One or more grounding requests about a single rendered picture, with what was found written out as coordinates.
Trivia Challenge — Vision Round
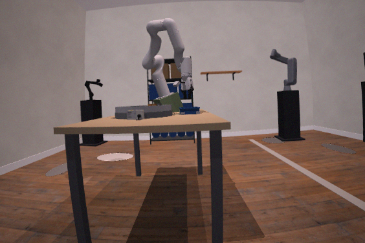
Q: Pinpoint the blue shallow tray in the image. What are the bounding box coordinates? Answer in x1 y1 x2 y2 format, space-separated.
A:
179 107 200 115

